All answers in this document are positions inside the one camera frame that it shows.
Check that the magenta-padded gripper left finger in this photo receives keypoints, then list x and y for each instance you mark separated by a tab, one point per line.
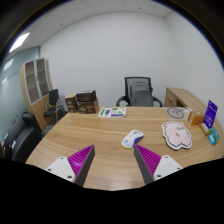
78	161

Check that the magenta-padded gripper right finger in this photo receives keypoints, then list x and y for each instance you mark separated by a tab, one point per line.
149	160

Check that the white and blue computer mouse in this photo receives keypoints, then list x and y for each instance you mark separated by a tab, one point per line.
132	138

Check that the pink pig-shaped mouse pad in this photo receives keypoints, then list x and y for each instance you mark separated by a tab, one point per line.
176	135

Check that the clear sheet with grey circle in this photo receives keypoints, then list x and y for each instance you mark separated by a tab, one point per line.
175	113

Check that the large brown cardboard box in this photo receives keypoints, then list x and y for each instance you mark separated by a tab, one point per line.
88	107

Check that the small brown cardboard box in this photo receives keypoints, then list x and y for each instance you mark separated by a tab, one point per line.
71	103

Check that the white printed sticker sheet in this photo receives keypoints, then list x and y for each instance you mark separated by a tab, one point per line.
112	112

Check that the black sofa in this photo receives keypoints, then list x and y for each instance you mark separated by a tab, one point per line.
21	136

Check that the orange-brown cardboard box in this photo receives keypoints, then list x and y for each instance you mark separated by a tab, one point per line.
196	118

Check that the small tan box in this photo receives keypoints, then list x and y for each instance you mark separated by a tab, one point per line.
204	129

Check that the black mesh office chair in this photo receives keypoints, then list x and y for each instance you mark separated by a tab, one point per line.
125	99

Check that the grey backpack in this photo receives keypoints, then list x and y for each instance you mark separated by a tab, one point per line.
141	95

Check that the black cardboard box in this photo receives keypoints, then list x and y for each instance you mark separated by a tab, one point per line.
86	96

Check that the small black chair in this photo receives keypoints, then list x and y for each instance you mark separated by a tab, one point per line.
53	97

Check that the small green box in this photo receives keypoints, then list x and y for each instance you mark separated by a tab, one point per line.
214	136

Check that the wooden side desk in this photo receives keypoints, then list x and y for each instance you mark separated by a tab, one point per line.
180	95

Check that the purple card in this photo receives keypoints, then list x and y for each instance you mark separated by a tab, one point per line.
210	114

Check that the wooden shelf unit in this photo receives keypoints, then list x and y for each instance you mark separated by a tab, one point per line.
34	83

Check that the ceiling lights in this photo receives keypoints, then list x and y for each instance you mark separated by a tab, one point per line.
19	42

